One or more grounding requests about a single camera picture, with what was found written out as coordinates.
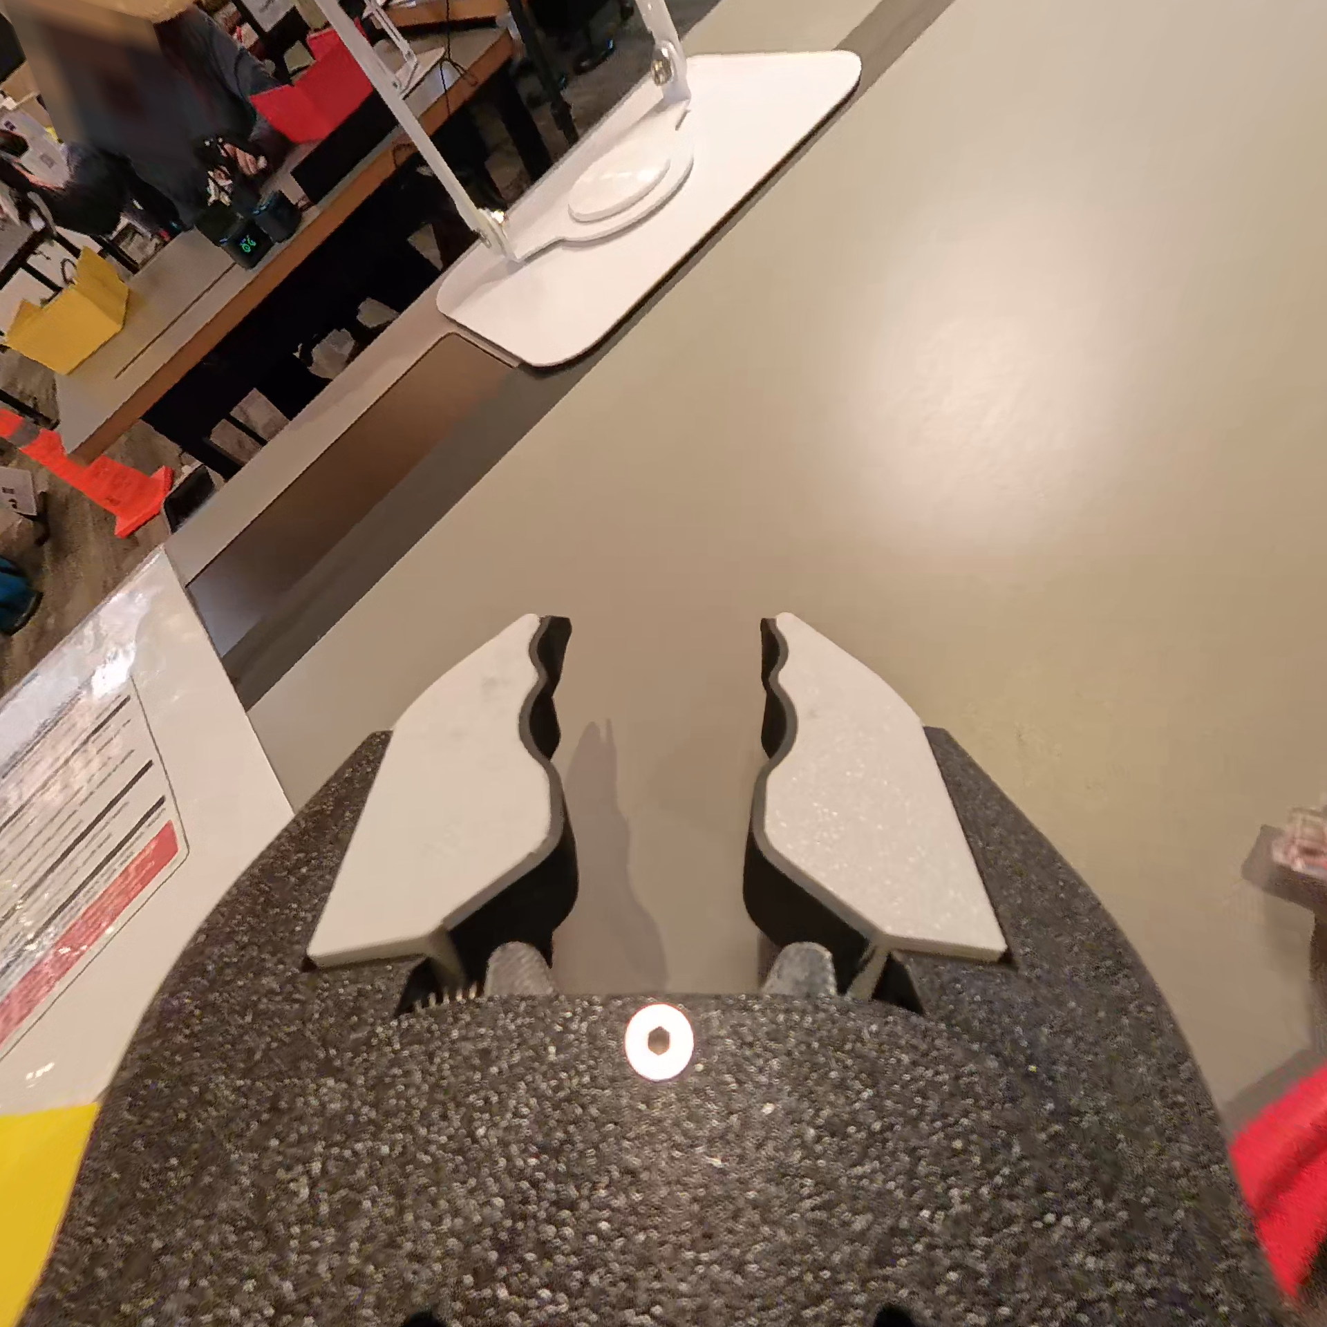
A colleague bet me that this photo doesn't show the yellow cardboard box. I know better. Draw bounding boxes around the yellow cardboard box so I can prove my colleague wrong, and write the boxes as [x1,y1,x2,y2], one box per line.
[4,246,133,378]

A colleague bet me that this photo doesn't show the black device with green display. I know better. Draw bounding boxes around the black device with green display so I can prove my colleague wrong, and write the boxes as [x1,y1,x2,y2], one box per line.
[195,187,304,274]

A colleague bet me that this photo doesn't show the laminated instruction sheet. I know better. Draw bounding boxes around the laminated instruction sheet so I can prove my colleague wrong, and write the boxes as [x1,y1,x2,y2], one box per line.
[0,596,191,1051]

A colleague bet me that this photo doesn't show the red ethernet cable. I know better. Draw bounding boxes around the red ethernet cable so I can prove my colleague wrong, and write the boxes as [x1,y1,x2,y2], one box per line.
[1228,1079,1327,1300]

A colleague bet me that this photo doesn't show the wooden workbench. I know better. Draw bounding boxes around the wooden workbench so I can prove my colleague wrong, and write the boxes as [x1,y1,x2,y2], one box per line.
[57,25,523,465]

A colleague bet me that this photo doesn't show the yellow sticker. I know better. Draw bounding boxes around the yellow sticker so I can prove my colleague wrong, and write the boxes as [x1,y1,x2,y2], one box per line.
[0,1102,104,1327]

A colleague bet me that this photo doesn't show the white board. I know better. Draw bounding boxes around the white board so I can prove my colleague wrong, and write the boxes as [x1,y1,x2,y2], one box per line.
[0,548,294,1133]

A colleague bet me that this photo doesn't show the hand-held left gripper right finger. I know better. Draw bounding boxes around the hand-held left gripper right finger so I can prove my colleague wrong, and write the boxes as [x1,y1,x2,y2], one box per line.
[746,611,1009,1000]

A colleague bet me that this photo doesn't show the orange floor marker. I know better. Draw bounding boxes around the orange floor marker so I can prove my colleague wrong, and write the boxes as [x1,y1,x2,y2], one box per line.
[0,407,176,540]

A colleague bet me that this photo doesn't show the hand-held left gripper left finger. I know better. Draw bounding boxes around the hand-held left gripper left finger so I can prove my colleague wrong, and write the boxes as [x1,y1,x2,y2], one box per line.
[307,614,579,976]

